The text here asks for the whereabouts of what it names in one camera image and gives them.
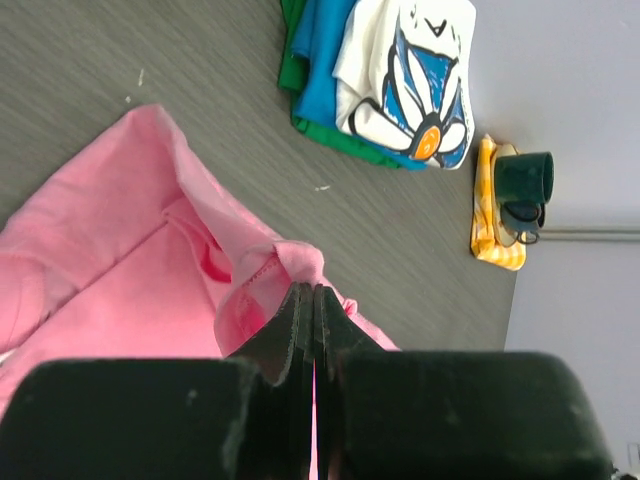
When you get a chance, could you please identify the dark blue mug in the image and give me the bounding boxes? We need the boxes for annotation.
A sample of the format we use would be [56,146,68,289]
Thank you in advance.
[500,201,546,245]

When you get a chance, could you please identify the beige ceramic plate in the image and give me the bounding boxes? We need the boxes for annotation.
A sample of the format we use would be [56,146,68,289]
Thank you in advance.
[490,143,518,248]

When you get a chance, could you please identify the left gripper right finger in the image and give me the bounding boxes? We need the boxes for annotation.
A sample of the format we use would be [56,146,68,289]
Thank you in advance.
[314,287,395,479]

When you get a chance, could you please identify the blue folded t shirt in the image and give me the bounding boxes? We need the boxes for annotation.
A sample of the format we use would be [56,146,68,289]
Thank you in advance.
[291,1,427,171]

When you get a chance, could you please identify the dark green mug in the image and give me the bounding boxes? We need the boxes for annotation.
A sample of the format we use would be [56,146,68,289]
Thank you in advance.
[496,152,554,204]

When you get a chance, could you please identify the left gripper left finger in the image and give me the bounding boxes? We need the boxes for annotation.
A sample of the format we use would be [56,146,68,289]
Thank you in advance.
[227,283,314,479]

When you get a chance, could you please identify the orange checkered cloth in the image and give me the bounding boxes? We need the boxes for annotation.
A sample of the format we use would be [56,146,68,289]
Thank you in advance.
[470,135,526,271]

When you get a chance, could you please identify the pink t shirt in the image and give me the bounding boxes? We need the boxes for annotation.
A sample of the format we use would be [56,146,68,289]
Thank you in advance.
[0,103,401,480]

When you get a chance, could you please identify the white daisy print t shirt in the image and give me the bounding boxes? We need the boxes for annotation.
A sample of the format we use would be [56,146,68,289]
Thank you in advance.
[333,1,476,170]

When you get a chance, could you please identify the green folded t shirt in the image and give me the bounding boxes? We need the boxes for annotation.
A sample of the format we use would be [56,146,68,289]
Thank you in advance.
[277,0,401,169]

